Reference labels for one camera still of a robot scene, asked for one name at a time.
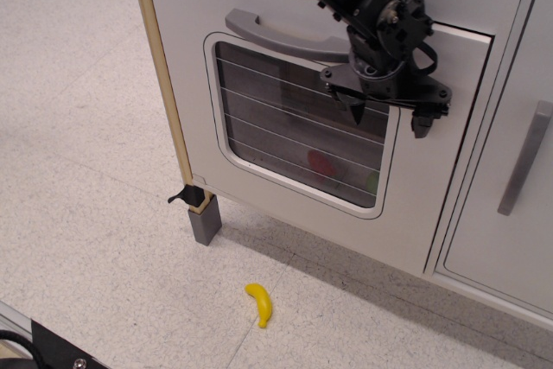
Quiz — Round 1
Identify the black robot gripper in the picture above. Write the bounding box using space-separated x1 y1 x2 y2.
320 54 452 138

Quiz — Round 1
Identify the white oven door with window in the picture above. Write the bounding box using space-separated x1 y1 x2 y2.
153 0 493 275

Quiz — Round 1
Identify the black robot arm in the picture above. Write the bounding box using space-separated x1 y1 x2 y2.
317 0 452 138

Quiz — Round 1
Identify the green toy apple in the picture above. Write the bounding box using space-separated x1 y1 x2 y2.
365 171 379 194

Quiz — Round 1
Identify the red green toy strawberry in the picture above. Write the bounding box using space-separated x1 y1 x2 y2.
307 150 341 188

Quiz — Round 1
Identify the white toy kitchen cabinet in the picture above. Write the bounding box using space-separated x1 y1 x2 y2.
142 0 553 331

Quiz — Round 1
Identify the white cupboard door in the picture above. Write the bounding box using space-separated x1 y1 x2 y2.
437 0 552 319

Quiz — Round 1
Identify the black clamp lever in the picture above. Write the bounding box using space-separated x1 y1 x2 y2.
168 184 205 207

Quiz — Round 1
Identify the yellow toy banana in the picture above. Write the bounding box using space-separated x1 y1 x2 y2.
245 283 273 328

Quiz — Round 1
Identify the grey cupboard door handle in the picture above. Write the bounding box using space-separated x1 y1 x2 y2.
498 100 552 216

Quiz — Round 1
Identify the wooden kitchen leg post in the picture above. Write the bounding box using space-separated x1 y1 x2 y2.
138 0 222 245

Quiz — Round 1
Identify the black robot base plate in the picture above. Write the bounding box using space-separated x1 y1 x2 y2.
31 320 107 369

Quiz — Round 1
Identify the black cable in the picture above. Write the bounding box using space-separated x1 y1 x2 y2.
0 329 44 369

